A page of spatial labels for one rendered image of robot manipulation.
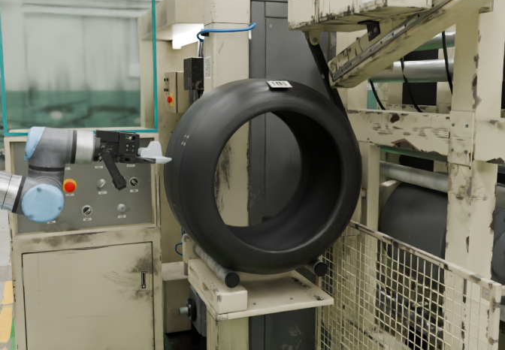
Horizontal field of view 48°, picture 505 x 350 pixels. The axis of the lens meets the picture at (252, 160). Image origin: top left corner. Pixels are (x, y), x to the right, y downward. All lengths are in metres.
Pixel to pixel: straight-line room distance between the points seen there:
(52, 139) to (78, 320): 0.98
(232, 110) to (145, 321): 1.12
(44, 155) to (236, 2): 0.83
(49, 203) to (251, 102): 0.58
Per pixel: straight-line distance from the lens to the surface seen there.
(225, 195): 1.95
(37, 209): 1.39
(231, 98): 1.53
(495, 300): 1.42
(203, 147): 1.50
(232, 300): 1.64
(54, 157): 1.52
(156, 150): 1.57
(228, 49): 1.92
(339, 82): 1.93
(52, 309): 2.29
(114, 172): 1.55
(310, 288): 1.85
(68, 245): 2.23
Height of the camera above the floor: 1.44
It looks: 7 degrees down
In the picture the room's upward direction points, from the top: straight up
